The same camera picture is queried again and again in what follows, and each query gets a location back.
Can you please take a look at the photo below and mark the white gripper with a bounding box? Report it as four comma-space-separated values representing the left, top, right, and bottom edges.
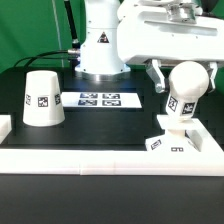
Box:
117, 0, 224, 93

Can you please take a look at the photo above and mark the white lamp bulb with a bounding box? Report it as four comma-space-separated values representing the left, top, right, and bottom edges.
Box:
166, 61, 209, 121

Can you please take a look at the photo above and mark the white lamp base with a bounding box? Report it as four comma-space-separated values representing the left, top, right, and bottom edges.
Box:
145, 115, 199, 153

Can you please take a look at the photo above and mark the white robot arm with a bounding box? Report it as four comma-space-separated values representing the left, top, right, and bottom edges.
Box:
76, 0, 224, 93

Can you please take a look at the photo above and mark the white lamp shade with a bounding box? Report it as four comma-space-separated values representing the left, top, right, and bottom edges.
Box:
23, 70, 65, 127

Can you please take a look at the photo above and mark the white marker sheet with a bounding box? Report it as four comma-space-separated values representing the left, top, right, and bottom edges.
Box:
61, 92, 141, 108

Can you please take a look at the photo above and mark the green backdrop curtain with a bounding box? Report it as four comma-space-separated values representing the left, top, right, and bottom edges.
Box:
0, 0, 224, 98

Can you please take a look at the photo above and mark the white table border frame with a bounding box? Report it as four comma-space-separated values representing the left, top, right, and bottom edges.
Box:
0, 115, 224, 176

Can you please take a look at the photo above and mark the black cable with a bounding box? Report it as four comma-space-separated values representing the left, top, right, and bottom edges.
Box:
13, 49, 82, 68

